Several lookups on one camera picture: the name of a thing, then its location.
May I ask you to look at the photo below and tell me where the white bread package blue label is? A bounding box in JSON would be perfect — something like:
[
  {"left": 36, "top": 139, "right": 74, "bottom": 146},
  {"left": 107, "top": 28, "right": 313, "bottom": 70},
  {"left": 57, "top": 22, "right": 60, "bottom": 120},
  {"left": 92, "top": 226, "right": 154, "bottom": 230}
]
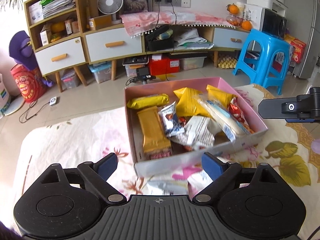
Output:
[{"left": 193, "top": 94, "right": 250, "bottom": 142}]

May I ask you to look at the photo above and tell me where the white green-leaf snack bag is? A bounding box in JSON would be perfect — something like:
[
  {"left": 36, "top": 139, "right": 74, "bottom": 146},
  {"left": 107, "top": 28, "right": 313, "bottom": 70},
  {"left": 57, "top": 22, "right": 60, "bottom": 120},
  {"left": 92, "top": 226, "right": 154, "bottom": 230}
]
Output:
[{"left": 170, "top": 116, "right": 222, "bottom": 151}]

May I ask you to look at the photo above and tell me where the white grey snack packet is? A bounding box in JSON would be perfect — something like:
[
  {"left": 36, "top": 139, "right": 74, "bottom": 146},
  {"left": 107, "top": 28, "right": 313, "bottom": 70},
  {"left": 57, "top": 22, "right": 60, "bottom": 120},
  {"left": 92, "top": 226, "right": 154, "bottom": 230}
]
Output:
[{"left": 145, "top": 180, "right": 189, "bottom": 196}]

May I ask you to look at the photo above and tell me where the orange wafer snack pack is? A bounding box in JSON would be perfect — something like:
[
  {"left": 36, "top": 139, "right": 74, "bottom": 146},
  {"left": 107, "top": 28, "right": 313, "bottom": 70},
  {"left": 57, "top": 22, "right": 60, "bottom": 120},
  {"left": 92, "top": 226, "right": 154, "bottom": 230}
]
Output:
[{"left": 137, "top": 106, "right": 172, "bottom": 160}]

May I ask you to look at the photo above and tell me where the red snack bag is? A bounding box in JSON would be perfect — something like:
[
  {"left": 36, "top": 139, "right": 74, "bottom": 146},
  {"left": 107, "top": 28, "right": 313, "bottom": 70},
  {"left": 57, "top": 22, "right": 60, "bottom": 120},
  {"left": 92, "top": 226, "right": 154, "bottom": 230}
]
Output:
[{"left": 228, "top": 96, "right": 254, "bottom": 134}]

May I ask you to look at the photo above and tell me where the pink and silver cardboard box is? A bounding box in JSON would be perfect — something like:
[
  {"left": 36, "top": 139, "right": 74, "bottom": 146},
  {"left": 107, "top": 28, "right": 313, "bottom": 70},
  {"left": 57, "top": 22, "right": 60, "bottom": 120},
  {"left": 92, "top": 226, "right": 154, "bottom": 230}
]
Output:
[{"left": 124, "top": 77, "right": 267, "bottom": 178}]

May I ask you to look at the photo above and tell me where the large yellow snack bag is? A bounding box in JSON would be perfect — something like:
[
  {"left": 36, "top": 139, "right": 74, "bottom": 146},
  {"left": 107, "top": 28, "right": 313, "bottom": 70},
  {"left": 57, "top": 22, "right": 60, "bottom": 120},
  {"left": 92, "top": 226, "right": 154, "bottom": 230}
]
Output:
[{"left": 174, "top": 87, "right": 211, "bottom": 118}]

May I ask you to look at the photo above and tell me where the blue white snack packet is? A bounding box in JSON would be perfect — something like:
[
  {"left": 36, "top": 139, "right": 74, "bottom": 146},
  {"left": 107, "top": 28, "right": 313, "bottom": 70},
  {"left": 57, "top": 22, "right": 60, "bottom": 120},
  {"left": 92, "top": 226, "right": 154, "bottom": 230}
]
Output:
[{"left": 158, "top": 101, "right": 184, "bottom": 138}]

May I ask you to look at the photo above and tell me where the small yellow snack bag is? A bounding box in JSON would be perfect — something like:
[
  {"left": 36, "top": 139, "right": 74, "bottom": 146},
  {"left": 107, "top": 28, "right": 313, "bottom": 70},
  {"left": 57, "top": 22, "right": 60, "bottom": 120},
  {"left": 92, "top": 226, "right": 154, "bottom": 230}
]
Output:
[{"left": 206, "top": 85, "right": 236, "bottom": 109}]

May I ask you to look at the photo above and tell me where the yellow bar snack pack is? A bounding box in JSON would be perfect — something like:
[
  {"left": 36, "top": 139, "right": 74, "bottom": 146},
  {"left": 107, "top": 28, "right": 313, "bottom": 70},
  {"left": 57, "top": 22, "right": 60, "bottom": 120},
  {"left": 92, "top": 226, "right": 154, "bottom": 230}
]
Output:
[{"left": 126, "top": 94, "right": 170, "bottom": 110}]

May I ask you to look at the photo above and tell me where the blue plastic stool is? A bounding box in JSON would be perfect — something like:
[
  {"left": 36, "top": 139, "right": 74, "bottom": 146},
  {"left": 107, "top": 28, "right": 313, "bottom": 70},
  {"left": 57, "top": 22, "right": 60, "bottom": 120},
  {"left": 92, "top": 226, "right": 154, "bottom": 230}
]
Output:
[{"left": 233, "top": 29, "right": 291, "bottom": 95}]

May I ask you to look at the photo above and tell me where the yellow egg tray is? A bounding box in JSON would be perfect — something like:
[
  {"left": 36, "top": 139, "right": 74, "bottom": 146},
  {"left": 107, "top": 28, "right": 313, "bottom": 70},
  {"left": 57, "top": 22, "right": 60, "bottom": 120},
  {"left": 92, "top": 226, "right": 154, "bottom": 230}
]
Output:
[{"left": 217, "top": 56, "right": 238, "bottom": 69}]

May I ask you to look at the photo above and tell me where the black microwave oven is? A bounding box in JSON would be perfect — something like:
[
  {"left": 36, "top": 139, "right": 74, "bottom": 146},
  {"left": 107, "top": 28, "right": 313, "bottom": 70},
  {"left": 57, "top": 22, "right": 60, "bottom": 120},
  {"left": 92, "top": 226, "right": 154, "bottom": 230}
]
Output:
[{"left": 260, "top": 8, "right": 287, "bottom": 38}]

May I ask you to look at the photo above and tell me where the red gift bag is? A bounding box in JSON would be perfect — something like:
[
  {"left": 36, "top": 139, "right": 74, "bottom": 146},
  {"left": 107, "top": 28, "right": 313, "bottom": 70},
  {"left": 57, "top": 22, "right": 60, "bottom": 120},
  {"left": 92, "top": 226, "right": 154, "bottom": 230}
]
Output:
[{"left": 10, "top": 64, "right": 47, "bottom": 103}]

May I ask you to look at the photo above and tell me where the clear plastic storage bin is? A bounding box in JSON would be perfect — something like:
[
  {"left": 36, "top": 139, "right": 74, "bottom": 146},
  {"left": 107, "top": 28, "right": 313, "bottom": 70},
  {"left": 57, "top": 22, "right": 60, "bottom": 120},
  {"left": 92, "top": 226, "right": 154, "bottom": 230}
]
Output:
[{"left": 180, "top": 56, "right": 206, "bottom": 70}]

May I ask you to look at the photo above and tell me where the white blue shopping bag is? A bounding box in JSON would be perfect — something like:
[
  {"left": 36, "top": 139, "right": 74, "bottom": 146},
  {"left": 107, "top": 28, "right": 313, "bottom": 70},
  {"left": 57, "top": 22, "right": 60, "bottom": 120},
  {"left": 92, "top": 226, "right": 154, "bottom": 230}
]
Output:
[{"left": 0, "top": 74, "right": 11, "bottom": 117}]

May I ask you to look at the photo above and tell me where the red storage box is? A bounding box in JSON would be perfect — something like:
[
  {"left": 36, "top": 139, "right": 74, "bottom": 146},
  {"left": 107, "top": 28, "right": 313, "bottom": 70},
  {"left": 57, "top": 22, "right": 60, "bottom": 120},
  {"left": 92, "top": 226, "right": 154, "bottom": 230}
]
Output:
[{"left": 148, "top": 57, "right": 180, "bottom": 76}]

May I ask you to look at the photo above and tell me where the orange fruit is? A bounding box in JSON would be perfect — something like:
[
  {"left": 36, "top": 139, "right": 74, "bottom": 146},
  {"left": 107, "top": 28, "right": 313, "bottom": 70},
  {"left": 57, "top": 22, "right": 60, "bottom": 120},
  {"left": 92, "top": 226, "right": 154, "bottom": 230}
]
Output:
[{"left": 227, "top": 3, "right": 239, "bottom": 15}]

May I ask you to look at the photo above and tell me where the wooden drawer cabinet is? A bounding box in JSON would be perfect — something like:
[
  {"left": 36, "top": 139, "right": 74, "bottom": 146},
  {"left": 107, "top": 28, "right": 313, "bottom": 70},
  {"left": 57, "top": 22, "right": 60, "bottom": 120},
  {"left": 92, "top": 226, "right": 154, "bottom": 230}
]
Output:
[{"left": 24, "top": 0, "right": 248, "bottom": 87}]

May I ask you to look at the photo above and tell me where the purple hat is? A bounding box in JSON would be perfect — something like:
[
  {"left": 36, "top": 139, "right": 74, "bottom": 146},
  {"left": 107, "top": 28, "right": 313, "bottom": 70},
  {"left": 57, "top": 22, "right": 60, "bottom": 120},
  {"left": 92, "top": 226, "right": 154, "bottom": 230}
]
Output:
[{"left": 9, "top": 30, "right": 38, "bottom": 70}]

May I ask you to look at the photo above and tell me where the pink floral cloth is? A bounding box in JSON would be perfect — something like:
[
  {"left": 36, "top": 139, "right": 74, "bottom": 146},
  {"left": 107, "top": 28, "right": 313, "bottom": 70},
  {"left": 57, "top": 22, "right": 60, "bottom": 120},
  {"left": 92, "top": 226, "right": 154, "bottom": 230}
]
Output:
[{"left": 120, "top": 11, "right": 235, "bottom": 37}]

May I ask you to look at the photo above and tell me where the white desk fan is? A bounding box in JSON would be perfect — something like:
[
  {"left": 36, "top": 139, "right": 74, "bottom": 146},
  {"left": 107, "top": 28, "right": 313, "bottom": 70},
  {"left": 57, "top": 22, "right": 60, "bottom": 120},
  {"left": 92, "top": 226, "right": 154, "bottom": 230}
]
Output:
[{"left": 97, "top": 0, "right": 123, "bottom": 24}]

